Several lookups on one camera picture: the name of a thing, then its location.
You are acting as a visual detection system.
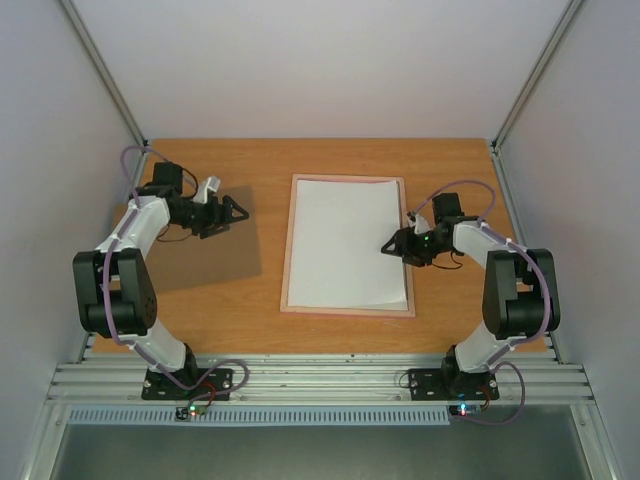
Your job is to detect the controller board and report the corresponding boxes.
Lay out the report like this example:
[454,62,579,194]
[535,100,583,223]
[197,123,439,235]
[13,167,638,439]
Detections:
[449,403,484,417]
[174,405,208,421]

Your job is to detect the right controller board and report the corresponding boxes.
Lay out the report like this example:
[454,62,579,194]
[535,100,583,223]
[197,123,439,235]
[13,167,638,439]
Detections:
[449,403,484,417]

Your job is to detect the left aluminium corner post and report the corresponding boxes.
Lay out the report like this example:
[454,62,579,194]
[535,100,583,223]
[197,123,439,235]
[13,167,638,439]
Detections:
[56,0,148,146]

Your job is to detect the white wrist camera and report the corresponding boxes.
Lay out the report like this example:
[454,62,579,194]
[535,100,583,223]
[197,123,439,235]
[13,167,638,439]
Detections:
[407,211,430,236]
[193,176,221,204]

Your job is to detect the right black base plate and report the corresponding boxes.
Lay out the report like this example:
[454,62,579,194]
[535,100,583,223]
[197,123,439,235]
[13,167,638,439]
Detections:
[407,368,500,402]

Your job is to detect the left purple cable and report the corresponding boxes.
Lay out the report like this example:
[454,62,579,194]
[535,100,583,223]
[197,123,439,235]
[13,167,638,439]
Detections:
[102,144,250,401]

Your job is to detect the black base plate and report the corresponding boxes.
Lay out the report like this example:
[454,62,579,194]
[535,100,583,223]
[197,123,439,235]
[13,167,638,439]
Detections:
[407,368,500,402]
[141,368,233,401]

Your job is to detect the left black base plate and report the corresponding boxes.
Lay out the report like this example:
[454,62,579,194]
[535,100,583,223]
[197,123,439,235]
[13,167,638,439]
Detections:
[141,368,233,401]

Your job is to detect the grey slotted cable duct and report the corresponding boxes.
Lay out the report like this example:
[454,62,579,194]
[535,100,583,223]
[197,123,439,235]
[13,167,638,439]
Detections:
[67,405,450,428]

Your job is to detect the pink picture frame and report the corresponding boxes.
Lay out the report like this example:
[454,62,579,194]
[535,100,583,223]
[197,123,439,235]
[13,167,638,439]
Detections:
[278,173,417,318]

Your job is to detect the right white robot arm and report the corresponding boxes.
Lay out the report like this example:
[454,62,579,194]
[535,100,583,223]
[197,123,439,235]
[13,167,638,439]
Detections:
[381,193,561,400]

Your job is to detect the aluminium rail base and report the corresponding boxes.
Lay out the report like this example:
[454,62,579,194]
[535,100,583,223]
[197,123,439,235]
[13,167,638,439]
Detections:
[45,350,595,406]

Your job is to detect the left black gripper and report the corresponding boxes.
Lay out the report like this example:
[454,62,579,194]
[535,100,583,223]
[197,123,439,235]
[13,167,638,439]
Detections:
[173,195,250,238]

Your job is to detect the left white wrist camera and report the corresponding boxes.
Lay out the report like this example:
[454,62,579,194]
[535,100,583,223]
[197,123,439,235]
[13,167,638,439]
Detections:
[193,176,221,204]

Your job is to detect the left controller board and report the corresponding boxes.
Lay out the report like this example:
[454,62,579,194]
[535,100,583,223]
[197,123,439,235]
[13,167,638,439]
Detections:
[174,405,208,421]

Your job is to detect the aluminium corner post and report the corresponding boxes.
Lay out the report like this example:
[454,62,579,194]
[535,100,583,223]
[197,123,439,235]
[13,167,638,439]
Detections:
[489,0,587,155]
[56,0,148,146]

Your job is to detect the right aluminium corner post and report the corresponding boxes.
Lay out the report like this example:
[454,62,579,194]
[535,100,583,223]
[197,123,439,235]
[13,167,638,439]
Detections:
[489,0,587,155]

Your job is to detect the red forest photo print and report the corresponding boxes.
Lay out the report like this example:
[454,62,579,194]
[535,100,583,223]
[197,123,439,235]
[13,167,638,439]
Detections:
[287,178,409,309]

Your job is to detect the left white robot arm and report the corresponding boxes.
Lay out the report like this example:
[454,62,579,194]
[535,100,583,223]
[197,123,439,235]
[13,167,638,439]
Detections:
[72,161,249,398]

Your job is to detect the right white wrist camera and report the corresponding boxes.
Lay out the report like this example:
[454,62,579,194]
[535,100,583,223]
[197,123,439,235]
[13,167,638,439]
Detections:
[407,211,430,236]

